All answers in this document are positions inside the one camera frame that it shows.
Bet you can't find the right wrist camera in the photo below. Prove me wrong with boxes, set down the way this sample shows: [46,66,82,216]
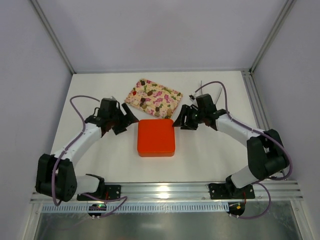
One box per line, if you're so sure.
[188,92,197,102]

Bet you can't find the aluminium table rail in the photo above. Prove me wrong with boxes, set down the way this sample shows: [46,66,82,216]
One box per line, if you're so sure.
[29,181,305,203]

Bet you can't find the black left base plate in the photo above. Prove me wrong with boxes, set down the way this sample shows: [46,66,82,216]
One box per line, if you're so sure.
[76,183,122,201]

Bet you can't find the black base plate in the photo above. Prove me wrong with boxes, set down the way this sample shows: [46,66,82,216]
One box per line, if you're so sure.
[76,183,122,201]
[208,183,256,200]

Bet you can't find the metal tongs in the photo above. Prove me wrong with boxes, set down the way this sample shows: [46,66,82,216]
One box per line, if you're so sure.
[198,81,223,104]

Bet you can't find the orange box lid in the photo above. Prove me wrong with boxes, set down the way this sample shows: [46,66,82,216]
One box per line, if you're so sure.
[137,119,176,152]

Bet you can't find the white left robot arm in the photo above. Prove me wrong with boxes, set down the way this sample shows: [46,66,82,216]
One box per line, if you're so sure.
[35,97,139,206]

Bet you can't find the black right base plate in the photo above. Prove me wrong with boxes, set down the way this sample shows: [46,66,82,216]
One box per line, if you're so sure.
[208,183,256,200]

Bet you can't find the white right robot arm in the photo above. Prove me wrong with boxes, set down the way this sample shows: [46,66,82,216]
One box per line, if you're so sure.
[173,94,290,200]

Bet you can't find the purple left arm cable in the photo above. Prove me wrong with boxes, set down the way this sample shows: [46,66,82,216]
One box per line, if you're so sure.
[51,95,129,221]

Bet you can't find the orange chocolate box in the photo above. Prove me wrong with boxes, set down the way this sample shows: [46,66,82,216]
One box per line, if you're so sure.
[138,151,175,158]

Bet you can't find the floral tray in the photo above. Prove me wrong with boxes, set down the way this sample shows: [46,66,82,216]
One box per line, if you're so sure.
[124,78,183,119]

